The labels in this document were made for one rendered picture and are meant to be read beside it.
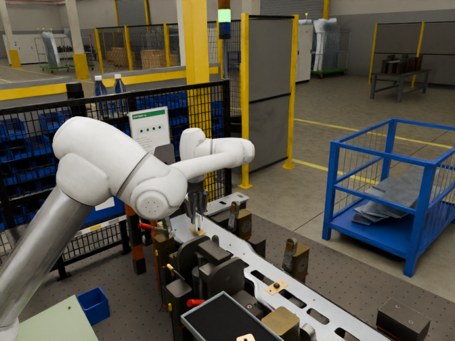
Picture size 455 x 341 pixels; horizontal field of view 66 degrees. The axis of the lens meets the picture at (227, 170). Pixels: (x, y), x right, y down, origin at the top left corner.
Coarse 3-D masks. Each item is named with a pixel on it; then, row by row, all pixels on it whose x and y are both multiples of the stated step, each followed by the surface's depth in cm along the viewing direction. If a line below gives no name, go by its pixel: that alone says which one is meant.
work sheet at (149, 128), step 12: (156, 108) 184; (132, 120) 177; (144, 120) 182; (156, 120) 186; (168, 120) 191; (132, 132) 179; (144, 132) 183; (156, 132) 188; (168, 132) 193; (144, 144) 185; (156, 144) 190
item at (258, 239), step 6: (252, 240) 148; (258, 240) 148; (264, 240) 149; (252, 246) 147; (258, 246) 147; (264, 246) 150; (258, 252) 148; (264, 252) 151; (258, 276) 154; (264, 282) 158
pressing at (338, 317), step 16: (176, 224) 160; (208, 224) 160; (176, 240) 148; (224, 240) 147; (240, 240) 147; (240, 256) 136; (256, 256) 136; (272, 272) 127; (256, 288) 119; (288, 288) 119; (304, 288) 119; (272, 304) 112; (288, 304) 112; (320, 304) 111; (336, 304) 112; (304, 320) 106; (336, 320) 105; (352, 320) 105; (320, 336) 100; (368, 336) 100; (384, 336) 99
